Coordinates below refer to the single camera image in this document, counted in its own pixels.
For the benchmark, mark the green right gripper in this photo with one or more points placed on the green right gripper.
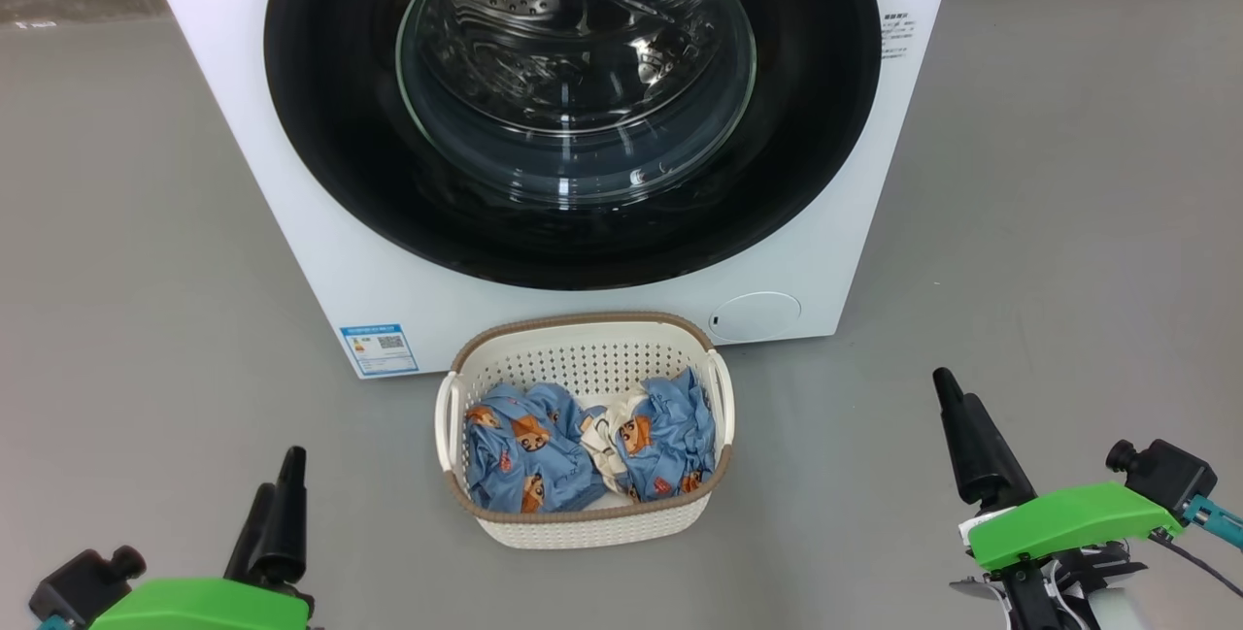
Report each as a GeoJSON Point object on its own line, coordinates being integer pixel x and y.
{"type": "Point", "coordinates": [1068, 518]}

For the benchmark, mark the stainless steel washing machine drum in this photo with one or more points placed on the stainless steel washing machine drum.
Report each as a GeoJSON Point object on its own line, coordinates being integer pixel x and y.
{"type": "Point", "coordinates": [544, 18]}

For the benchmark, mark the cream perforated laundry basket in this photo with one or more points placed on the cream perforated laundry basket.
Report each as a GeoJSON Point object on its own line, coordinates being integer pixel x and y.
{"type": "Point", "coordinates": [583, 358]}

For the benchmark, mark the washing machine door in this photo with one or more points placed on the washing machine door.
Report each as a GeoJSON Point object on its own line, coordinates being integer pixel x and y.
{"type": "Point", "coordinates": [330, 125]}

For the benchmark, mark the round white filter cover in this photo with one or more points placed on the round white filter cover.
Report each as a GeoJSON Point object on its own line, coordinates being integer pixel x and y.
{"type": "Point", "coordinates": [755, 316]}

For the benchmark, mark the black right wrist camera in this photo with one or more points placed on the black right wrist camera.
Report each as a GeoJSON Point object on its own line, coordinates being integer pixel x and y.
{"type": "Point", "coordinates": [1165, 475]}

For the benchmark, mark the blue energy label sticker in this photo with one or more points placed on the blue energy label sticker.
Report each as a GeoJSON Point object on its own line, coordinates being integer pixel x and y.
{"type": "Point", "coordinates": [379, 350]}

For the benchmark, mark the blue cartoon print garment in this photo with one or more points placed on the blue cartoon print garment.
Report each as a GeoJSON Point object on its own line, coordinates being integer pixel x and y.
{"type": "Point", "coordinates": [544, 470]}

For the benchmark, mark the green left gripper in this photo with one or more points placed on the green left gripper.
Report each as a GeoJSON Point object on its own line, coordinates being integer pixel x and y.
{"type": "Point", "coordinates": [194, 606]}

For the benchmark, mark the white front-load washing machine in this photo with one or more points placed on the white front-load washing machine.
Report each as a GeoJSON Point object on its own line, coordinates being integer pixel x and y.
{"type": "Point", "coordinates": [291, 271]}

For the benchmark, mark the blue and white cartoon garment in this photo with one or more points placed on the blue and white cartoon garment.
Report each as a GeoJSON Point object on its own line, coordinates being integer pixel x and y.
{"type": "Point", "coordinates": [672, 436]}

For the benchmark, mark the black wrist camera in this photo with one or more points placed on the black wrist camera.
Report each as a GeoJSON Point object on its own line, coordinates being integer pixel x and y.
{"type": "Point", "coordinates": [83, 586]}
{"type": "Point", "coordinates": [1165, 475]}

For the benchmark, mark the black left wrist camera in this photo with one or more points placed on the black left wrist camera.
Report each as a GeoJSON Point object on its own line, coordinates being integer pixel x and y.
{"type": "Point", "coordinates": [83, 586]}

